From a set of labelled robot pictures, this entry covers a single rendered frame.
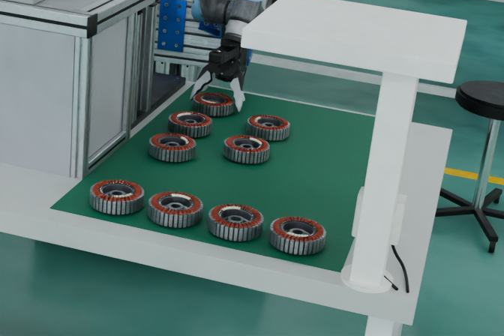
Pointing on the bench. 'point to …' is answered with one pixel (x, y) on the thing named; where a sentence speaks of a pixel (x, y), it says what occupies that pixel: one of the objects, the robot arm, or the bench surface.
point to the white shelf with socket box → (319, 26)
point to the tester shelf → (85, 6)
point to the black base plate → (160, 93)
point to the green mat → (250, 175)
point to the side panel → (102, 94)
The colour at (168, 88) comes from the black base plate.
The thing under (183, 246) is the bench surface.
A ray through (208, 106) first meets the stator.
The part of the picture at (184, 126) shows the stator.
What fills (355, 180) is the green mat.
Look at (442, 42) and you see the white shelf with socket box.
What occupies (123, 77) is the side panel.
